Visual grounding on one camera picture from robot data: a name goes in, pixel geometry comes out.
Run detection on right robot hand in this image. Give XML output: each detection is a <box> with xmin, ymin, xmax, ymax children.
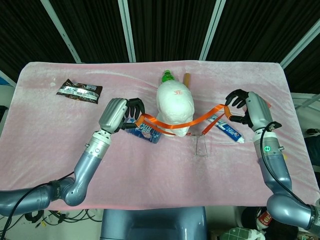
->
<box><xmin>224</xmin><ymin>89</ymin><xmax>275</xmax><ymax>133</ymax></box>

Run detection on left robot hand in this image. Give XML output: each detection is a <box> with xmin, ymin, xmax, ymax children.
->
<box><xmin>98</xmin><ymin>97</ymin><xmax>146</xmax><ymax>135</ymax></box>

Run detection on orange lanyard strap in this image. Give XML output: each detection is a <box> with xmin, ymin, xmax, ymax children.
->
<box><xmin>141</xmin><ymin>102</ymin><xmax>230</xmax><ymax>137</ymax></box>

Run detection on clear badge holder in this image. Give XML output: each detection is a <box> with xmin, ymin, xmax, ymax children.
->
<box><xmin>193</xmin><ymin>134</ymin><xmax>209</xmax><ymax>158</ymax></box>

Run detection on white foam mannequin head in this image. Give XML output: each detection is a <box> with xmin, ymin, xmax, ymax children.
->
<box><xmin>156</xmin><ymin>80</ymin><xmax>195</xmax><ymax>138</ymax></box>

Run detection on blue white toothpaste tube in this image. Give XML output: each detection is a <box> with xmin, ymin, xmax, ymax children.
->
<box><xmin>207</xmin><ymin>114</ymin><xmax>245</xmax><ymax>144</ymax></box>

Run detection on blue plastic drink bottle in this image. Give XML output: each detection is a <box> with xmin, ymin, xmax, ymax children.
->
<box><xmin>124</xmin><ymin>118</ymin><xmax>163</xmax><ymax>145</ymax></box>

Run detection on brown snack packet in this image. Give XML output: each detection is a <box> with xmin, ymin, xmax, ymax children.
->
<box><xmin>55</xmin><ymin>78</ymin><xmax>104</xmax><ymax>105</ymax></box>

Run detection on green capped bottle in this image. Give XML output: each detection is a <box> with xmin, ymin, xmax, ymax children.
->
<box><xmin>161</xmin><ymin>70</ymin><xmax>175</xmax><ymax>84</ymax></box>

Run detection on pink plush table cloth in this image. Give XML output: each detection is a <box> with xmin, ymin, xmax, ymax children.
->
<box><xmin>0</xmin><ymin>59</ymin><xmax>320</xmax><ymax>211</ymax></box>

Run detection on red white small bottle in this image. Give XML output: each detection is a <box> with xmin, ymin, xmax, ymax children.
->
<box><xmin>257</xmin><ymin>211</ymin><xmax>274</xmax><ymax>230</ymax></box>

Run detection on blue grey robot torso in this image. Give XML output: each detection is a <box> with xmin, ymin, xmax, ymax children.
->
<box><xmin>99</xmin><ymin>206</ymin><xmax>208</xmax><ymax>240</ymax></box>

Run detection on green tiled pad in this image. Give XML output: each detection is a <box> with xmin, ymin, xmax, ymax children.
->
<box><xmin>219</xmin><ymin>226</ymin><xmax>254</xmax><ymax>240</ymax></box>

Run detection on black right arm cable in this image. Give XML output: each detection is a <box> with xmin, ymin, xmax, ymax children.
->
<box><xmin>259</xmin><ymin>121</ymin><xmax>313</xmax><ymax>208</ymax></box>

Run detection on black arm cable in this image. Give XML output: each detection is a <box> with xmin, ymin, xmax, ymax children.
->
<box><xmin>259</xmin><ymin>121</ymin><xmax>313</xmax><ymax>208</ymax></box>
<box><xmin>0</xmin><ymin>171</ymin><xmax>76</xmax><ymax>240</ymax></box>

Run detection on white partition post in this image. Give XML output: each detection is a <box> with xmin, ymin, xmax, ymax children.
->
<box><xmin>117</xmin><ymin>0</ymin><xmax>137</xmax><ymax>63</ymax></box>
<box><xmin>39</xmin><ymin>0</ymin><xmax>82</xmax><ymax>64</ymax></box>
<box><xmin>199</xmin><ymin>0</ymin><xmax>227</xmax><ymax>61</ymax></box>
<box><xmin>279</xmin><ymin>18</ymin><xmax>320</xmax><ymax>69</ymax></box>

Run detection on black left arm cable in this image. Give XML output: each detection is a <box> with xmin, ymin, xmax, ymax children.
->
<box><xmin>0</xmin><ymin>171</ymin><xmax>76</xmax><ymax>240</ymax></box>

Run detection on black floor cables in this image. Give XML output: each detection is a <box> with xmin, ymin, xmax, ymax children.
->
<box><xmin>24</xmin><ymin>208</ymin><xmax>103</xmax><ymax>229</ymax></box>

